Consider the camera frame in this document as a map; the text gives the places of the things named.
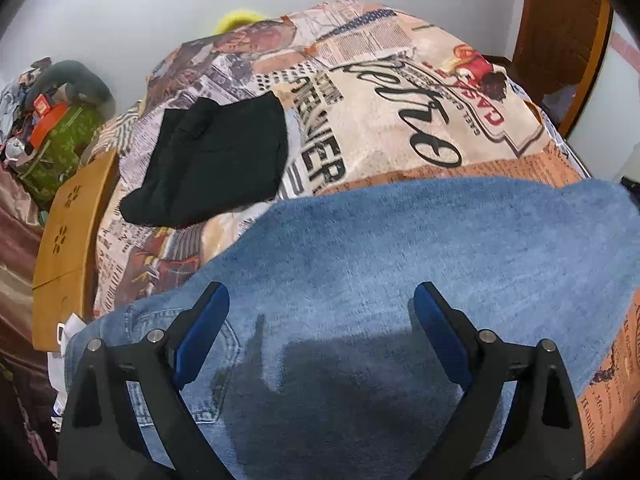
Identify striped red curtain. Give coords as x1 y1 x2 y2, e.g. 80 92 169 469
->
0 170 57 461

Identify grey plush pillow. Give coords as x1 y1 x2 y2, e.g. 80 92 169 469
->
37 60 117 111

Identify bed with printed newspaper cover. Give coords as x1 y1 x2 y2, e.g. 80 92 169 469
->
92 2 640 471

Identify blue denim pants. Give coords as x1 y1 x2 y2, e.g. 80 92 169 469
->
65 176 640 480

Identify black folded pants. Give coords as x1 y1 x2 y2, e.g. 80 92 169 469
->
120 91 290 228

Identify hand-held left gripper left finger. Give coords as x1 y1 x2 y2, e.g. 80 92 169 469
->
57 281 236 480

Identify orange box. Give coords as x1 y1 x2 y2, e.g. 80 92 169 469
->
29 92 71 145

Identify pile of clothes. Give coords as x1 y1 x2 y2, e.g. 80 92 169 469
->
0 57 51 161

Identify brown wooden door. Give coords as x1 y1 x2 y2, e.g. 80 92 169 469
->
512 0 613 136

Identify yellow foam tube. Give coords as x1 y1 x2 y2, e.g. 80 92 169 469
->
216 7 263 36

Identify wooden lap table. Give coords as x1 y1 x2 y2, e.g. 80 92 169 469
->
31 149 120 352

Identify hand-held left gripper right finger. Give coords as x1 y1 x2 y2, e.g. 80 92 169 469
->
412 281 586 480

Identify white paper clutter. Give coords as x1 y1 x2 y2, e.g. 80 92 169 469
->
47 312 88 417

